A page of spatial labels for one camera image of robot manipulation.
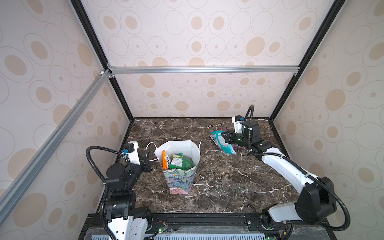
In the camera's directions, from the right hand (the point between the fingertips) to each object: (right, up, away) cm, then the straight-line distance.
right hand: (222, 133), depth 81 cm
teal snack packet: (+2, -8, +3) cm, 8 cm away
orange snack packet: (-30, -13, -8) cm, 34 cm away
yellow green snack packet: (-22, -15, -6) cm, 27 cm away
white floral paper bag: (-22, -24, -8) cm, 34 cm away
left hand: (-33, -6, -16) cm, 37 cm away
